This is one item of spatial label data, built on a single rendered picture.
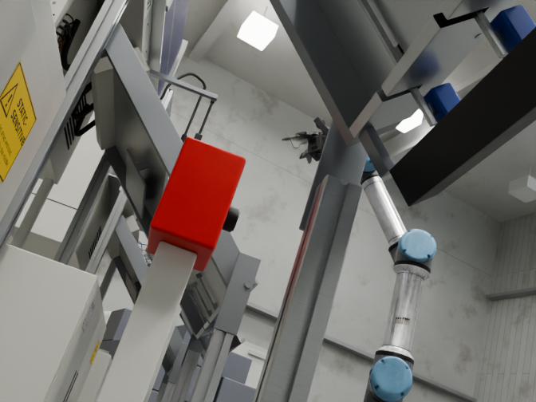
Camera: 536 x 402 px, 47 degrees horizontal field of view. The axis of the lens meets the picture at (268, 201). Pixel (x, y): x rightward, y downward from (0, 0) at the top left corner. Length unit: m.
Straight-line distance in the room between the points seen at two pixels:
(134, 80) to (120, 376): 0.81
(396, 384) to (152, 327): 1.08
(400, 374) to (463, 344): 10.71
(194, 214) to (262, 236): 9.54
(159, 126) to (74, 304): 0.44
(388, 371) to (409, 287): 0.27
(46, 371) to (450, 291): 11.48
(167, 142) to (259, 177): 9.28
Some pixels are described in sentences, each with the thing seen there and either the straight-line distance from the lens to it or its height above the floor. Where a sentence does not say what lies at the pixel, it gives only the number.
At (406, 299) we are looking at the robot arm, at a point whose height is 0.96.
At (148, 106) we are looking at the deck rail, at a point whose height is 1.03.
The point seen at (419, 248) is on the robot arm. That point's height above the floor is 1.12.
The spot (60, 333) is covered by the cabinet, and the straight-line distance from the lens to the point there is 1.32.
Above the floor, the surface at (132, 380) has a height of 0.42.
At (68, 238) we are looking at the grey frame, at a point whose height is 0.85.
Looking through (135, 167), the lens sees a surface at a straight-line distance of 1.78.
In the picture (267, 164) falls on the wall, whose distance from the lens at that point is 10.84.
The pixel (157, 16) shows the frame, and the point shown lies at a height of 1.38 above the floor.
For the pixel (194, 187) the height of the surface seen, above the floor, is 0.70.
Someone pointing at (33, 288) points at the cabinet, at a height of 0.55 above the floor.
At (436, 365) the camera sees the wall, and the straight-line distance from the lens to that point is 12.11.
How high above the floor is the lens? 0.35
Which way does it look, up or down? 23 degrees up
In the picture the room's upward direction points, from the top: 18 degrees clockwise
